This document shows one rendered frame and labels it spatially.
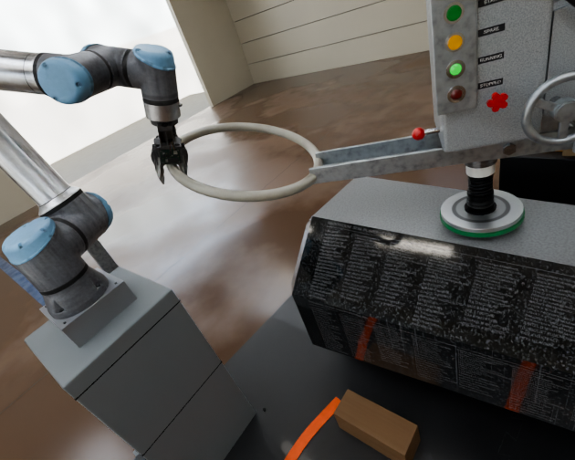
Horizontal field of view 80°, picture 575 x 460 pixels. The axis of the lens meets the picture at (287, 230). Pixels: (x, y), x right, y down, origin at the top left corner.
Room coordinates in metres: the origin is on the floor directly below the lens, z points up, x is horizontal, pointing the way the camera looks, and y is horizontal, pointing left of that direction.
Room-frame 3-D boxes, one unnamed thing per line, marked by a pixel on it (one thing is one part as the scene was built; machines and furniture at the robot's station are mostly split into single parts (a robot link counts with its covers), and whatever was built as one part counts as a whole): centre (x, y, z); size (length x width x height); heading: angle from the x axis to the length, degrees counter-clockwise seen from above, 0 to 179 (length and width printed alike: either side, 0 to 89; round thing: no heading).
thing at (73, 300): (0.98, 0.72, 0.99); 0.19 x 0.19 x 0.10
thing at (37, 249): (0.99, 0.72, 1.12); 0.17 x 0.15 x 0.18; 160
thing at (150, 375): (0.98, 0.72, 0.43); 0.50 x 0.50 x 0.85; 42
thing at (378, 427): (0.69, -0.06, 0.07); 0.30 x 0.12 x 0.12; 41
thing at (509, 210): (0.78, -0.56, 0.85); 0.21 x 0.21 x 0.01
